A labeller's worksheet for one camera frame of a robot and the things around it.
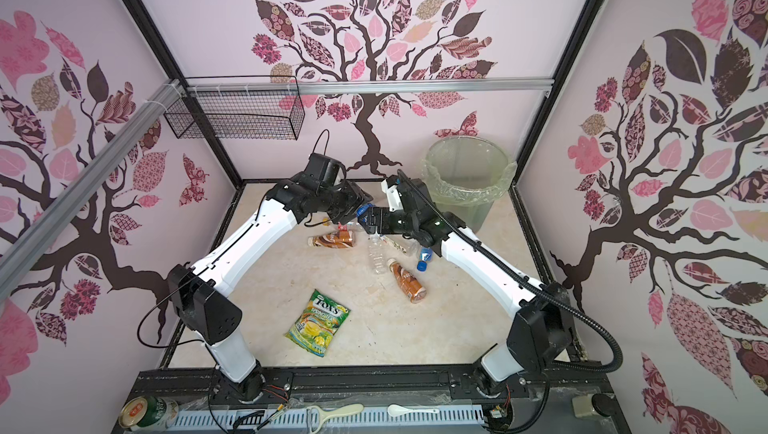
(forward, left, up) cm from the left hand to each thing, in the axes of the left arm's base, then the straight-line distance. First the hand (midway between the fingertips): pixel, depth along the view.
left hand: (369, 206), depth 78 cm
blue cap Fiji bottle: (-2, -18, -23) cm, 29 cm away
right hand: (-2, -1, 0) cm, 3 cm away
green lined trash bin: (+15, -29, -3) cm, 33 cm away
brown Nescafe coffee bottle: (+3, +12, -21) cm, 25 cm away
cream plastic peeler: (-43, +6, -24) cm, 50 cm away
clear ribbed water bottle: (0, -1, -25) cm, 25 cm away
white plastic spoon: (-43, -7, -24) cm, 50 cm away
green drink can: (-44, +47, -16) cm, 66 cm away
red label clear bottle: (+8, +11, -22) cm, 26 cm away
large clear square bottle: (+1, -10, -21) cm, 23 cm away
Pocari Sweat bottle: (-3, +1, +3) cm, 4 cm away
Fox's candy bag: (-22, +14, -24) cm, 36 cm away
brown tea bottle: (-16, -13, -20) cm, 29 cm away
